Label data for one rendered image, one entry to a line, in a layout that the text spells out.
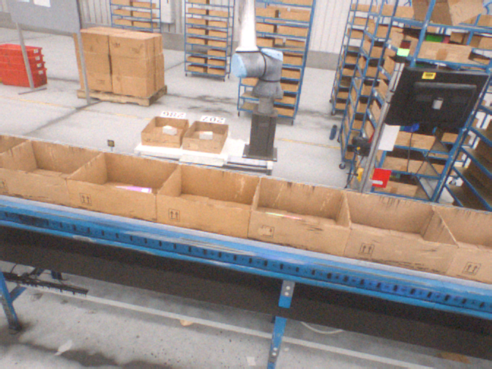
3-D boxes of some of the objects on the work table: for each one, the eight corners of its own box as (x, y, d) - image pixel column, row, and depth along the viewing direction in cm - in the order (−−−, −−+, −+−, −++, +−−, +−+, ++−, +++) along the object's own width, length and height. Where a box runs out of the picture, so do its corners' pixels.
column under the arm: (244, 144, 264) (248, 103, 248) (277, 148, 263) (282, 107, 247) (241, 157, 241) (245, 114, 225) (277, 162, 241) (283, 118, 225)
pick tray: (189, 130, 278) (189, 118, 273) (179, 148, 244) (179, 136, 239) (154, 127, 277) (154, 116, 272) (140, 145, 243) (140, 132, 238)
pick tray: (228, 135, 276) (228, 124, 271) (220, 154, 242) (220, 142, 237) (194, 131, 277) (195, 120, 272) (181, 149, 243) (181, 137, 238)
